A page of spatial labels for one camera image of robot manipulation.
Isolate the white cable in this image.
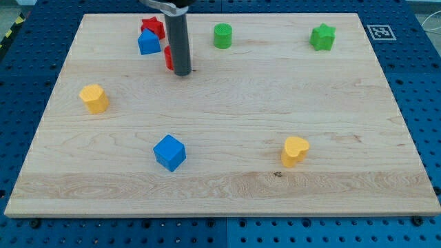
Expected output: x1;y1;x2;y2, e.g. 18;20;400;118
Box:
420;10;441;32

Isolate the yellow hexagon block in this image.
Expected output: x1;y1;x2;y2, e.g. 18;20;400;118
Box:
79;84;110;114

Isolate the grey cylindrical pointer rod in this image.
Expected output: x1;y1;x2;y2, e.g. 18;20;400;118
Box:
165;1;192;76

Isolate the white fiducial marker tag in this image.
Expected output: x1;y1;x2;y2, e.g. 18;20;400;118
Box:
367;24;396;41

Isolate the yellow heart block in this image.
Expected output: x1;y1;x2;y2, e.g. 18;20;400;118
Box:
280;136;310;168

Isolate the blue cube block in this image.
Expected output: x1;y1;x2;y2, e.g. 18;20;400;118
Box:
153;134;187;172

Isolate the blue house-shaped block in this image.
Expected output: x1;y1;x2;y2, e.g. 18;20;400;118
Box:
137;29;161;55

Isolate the red star block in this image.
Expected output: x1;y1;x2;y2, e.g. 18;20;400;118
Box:
140;17;165;40

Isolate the light wooden board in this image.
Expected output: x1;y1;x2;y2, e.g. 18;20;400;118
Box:
5;13;440;218

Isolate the red cylinder block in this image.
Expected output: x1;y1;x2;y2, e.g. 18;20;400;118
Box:
163;45;174;70

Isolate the silver clamp on rod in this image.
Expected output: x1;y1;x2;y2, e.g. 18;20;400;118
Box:
139;0;189;17

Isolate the green cylinder block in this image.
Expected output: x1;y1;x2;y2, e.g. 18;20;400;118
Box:
214;23;233;49

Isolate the green star block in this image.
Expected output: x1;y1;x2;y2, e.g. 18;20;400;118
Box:
309;23;336;51

